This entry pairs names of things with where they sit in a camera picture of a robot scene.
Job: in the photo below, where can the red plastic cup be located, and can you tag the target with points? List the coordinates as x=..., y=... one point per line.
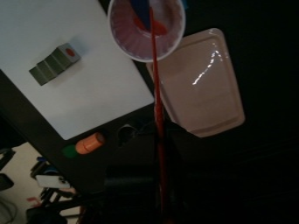
x=132, y=43

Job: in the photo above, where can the red toy knife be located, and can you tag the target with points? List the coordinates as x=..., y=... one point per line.
x=159, y=116

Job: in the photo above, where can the pink rectangular plate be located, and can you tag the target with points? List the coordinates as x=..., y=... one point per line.
x=202, y=99

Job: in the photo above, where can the orange toy carrot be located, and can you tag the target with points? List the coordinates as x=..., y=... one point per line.
x=90, y=143

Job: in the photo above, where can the white cutting board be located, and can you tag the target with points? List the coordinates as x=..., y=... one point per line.
x=90, y=96

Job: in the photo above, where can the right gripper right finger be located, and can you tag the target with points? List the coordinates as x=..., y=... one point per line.
x=191, y=198

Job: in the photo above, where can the dark toy sushi roll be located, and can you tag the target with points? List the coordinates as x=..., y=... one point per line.
x=54, y=64

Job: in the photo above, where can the white device on floor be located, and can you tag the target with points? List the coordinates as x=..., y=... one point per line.
x=52, y=181

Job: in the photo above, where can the blue utensil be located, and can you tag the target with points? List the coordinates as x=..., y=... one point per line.
x=142, y=14

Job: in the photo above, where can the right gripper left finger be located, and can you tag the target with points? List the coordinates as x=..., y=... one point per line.
x=128, y=195

